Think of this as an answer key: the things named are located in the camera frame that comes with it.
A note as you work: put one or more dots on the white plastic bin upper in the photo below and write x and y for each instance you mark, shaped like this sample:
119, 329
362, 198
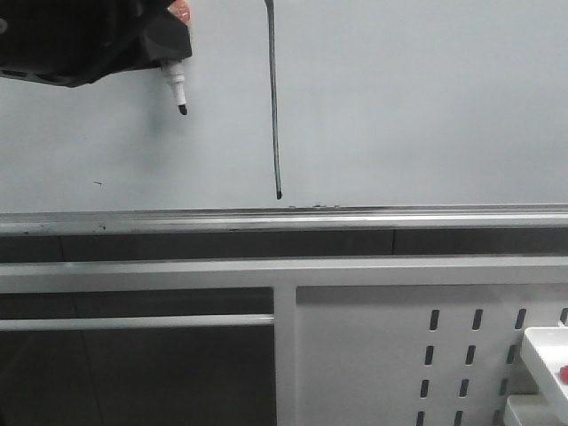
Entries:
544, 352

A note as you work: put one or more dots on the red round magnet taped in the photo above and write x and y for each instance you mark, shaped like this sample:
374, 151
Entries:
181, 10

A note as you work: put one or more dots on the white plastic bin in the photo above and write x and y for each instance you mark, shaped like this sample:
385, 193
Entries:
544, 352
529, 410

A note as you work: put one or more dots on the white whiteboard marker black tip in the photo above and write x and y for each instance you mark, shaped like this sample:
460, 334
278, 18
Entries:
173, 72

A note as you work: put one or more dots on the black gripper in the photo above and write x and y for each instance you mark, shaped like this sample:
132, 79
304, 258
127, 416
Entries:
72, 43

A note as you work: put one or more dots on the large white whiteboard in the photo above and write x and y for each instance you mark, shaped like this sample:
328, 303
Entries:
345, 103

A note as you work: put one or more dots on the aluminium whiteboard tray rail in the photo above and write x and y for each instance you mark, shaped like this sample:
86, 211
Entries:
282, 219

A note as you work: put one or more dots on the small red object in bin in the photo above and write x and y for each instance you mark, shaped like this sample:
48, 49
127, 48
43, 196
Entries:
563, 374

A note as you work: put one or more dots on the white plastic bin lower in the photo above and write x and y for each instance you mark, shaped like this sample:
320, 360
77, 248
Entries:
529, 410

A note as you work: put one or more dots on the white metal frame rack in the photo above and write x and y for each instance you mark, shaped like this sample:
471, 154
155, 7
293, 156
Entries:
284, 277

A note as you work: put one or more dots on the white slotted pegboard panel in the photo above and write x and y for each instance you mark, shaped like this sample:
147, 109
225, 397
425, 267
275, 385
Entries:
416, 355

